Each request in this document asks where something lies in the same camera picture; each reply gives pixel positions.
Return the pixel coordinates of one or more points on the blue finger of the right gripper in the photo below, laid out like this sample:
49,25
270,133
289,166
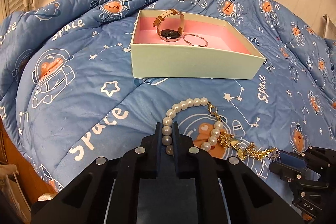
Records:
292,160
288,171

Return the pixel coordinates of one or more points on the rose gold wrist watch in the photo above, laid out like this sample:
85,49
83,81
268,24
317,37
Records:
170,25

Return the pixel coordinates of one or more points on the mint box pink lining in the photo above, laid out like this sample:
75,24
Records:
210,48

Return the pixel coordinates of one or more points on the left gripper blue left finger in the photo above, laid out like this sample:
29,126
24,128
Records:
139,163

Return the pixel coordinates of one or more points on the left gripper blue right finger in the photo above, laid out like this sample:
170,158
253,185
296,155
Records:
194,163

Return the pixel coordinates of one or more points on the blue space bear quilt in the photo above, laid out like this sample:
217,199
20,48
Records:
68,94

